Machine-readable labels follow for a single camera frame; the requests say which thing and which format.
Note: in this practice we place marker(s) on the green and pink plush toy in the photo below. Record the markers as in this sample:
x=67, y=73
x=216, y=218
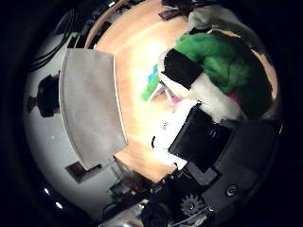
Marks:
x=221, y=60

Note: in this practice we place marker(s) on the cluttered equipment cart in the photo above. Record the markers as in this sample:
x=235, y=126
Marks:
x=129, y=189

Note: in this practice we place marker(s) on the person in black shirt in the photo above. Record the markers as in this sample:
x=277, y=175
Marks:
x=47, y=96

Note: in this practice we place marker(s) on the wall shelf with items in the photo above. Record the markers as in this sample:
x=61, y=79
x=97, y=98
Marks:
x=82, y=171

